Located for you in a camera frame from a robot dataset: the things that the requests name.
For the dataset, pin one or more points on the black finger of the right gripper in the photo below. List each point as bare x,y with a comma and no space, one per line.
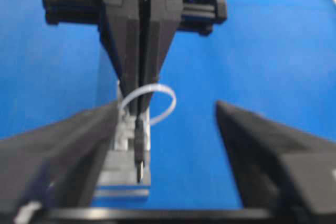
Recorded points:
119,27
161,21

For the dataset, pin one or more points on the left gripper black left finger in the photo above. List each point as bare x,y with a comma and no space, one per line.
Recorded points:
57,165

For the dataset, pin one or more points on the aluminium extrusion frame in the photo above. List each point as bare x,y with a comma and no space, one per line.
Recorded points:
126,171

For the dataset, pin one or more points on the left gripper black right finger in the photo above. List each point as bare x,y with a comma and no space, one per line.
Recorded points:
286,171

